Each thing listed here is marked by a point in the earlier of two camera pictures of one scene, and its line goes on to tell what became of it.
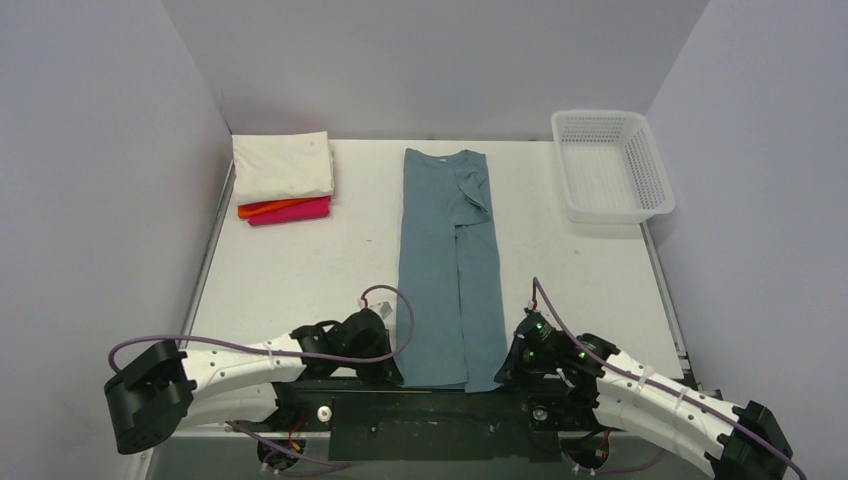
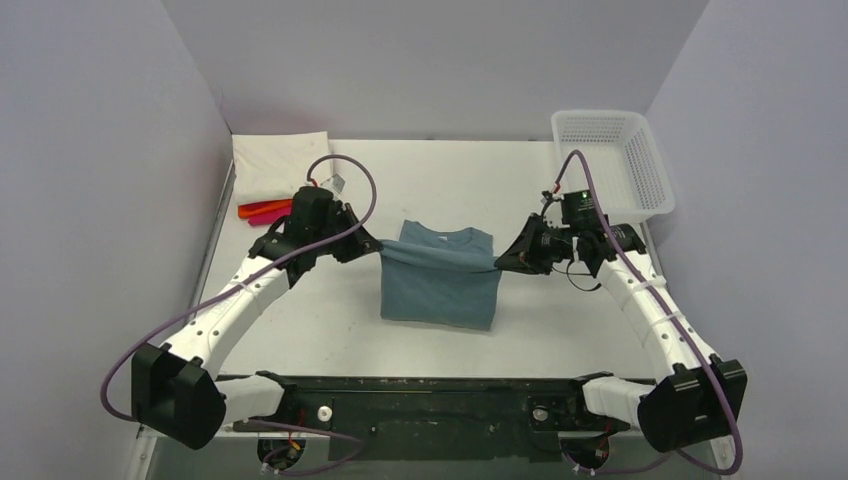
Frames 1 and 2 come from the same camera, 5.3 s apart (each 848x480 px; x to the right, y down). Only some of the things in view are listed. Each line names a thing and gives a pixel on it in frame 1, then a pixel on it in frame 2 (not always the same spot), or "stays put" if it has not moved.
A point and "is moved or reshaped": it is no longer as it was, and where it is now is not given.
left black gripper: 382,364 to 354,237
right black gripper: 515,364 to 530,243
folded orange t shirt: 251,210 stays put
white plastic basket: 611,167 stays put
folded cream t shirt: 283,165 stays put
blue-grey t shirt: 449,275 is moved or reshaped
